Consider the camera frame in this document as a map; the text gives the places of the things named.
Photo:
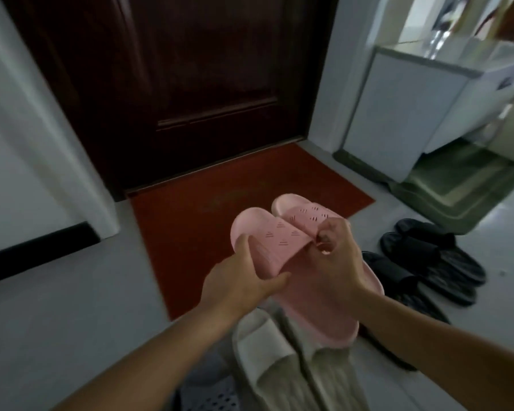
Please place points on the person's left hand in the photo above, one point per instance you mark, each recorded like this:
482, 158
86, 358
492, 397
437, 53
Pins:
235, 286

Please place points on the person's right hand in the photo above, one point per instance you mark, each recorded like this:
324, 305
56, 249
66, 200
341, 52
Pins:
338, 273

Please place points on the pink slipper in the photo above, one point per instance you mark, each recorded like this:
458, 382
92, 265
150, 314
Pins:
265, 235
300, 209

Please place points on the person's left forearm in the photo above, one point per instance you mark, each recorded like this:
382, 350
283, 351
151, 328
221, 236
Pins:
145, 363

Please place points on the person's right forearm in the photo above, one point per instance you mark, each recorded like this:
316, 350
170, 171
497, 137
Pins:
445, 355

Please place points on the red door mat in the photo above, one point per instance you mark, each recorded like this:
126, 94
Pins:
188, 218

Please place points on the green floor mat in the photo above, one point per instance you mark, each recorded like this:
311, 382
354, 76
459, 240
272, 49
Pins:
462, 188

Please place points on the white cabinet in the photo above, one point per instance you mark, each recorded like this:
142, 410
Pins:
398, 115

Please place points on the black baseboard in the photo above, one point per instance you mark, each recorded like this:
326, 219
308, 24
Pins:
34, 248

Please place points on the dark wooden door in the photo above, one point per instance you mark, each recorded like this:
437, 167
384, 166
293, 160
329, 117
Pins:
197, 81

